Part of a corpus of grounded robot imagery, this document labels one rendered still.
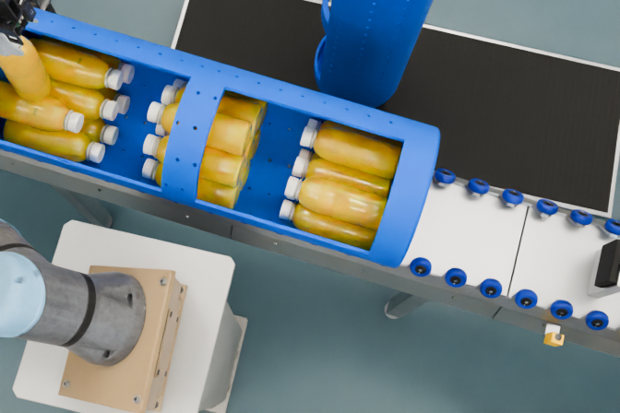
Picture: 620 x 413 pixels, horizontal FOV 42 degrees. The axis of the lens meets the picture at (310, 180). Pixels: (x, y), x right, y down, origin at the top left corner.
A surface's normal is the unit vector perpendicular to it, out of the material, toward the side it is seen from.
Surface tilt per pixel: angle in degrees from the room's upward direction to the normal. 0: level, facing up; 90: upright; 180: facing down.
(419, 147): 22
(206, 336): 0
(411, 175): 2
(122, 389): 41
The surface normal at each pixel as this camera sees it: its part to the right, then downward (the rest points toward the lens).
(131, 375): -0.61, -0.31
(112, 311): 0.57, -0.21
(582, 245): 0.04, -0.25
